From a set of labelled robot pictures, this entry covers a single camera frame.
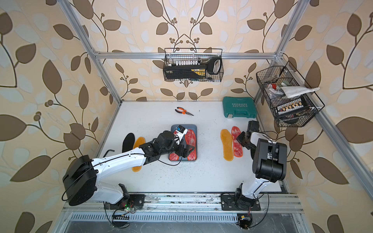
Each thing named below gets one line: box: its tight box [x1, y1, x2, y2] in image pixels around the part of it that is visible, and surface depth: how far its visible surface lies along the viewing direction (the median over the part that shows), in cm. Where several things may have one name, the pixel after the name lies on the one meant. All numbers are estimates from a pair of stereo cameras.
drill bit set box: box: [276, 98, 309, 117], surface depth 68 cm
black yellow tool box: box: [163, 65, 208, 80], surface depth 86 cm
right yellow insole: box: [220, 129, 234, 162], surface depth 97 cm
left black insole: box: [121, 132, 136, 153], surface depth 99 cm
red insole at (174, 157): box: [169, 152, 180, 161], surface depth 90 cm
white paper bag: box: [278, 86, 321, 99], surface depth 63 cm
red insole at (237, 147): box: [231, 126, 243, 158], surface depth 97 cm
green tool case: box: [222, 96, 257, 119], surface depth 114 cm
